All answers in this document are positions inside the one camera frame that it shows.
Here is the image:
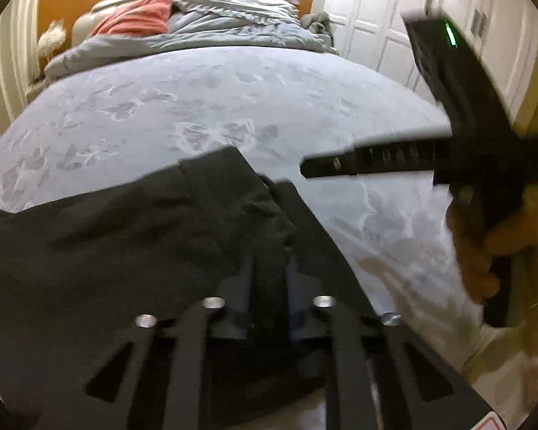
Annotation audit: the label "black pants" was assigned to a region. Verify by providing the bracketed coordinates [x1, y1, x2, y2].
[0, 148, 371, 423]

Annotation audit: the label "right hand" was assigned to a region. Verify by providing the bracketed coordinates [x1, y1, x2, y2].
[446, 202, 538, 358]

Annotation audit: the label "white panelled wardrobe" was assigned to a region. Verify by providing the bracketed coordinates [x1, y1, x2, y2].
[311, 0, 538, 123]

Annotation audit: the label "dark grey clothes pile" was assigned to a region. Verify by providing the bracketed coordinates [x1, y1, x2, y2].
[299, 12, 333, 38]

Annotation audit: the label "grey rumpled duvet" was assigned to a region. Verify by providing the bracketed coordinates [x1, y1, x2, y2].
[44, 0, 335, 82]

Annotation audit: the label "grey butterfly bedspread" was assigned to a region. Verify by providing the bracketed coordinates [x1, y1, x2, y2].
[0, 47, 526, 429]

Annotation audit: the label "red pink blanket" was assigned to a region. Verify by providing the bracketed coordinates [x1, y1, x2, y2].
[90, 0, 174, 37]

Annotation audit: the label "white striped curtain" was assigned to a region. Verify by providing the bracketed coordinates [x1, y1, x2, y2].
[0, 0, 41, 138]

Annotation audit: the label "white bedside lamp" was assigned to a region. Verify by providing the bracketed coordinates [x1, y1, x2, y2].
[37, 19, 67, 59]

